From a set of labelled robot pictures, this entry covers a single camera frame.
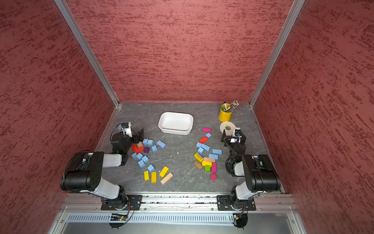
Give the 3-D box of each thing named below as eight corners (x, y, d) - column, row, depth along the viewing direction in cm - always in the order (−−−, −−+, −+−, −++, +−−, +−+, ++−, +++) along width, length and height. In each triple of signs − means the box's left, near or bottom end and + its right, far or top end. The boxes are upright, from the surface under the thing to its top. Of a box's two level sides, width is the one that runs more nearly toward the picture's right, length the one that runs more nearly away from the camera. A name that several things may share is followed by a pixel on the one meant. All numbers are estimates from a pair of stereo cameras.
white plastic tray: (158, 135, 103) (157, 130, 98) (161, 117, 114) (160, 112, 109) (193, 135, 103) (193, 131, 98) (193, 117, 114) (193, 112, 109)
